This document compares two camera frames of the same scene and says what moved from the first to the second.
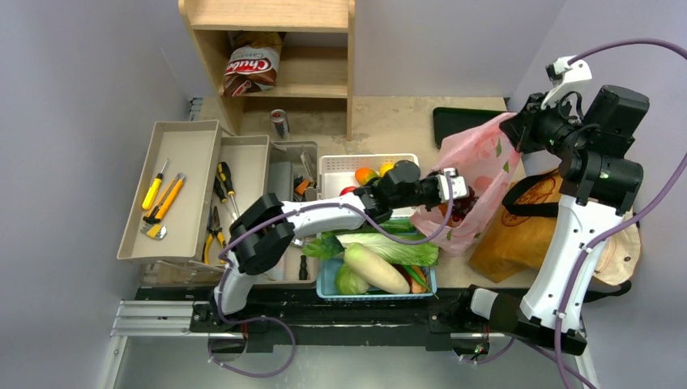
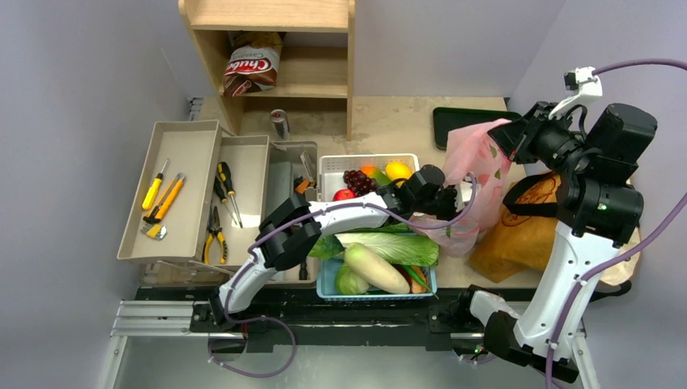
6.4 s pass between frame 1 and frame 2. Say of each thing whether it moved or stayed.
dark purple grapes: moved
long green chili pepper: stayed
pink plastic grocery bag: stayed
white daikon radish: stayed
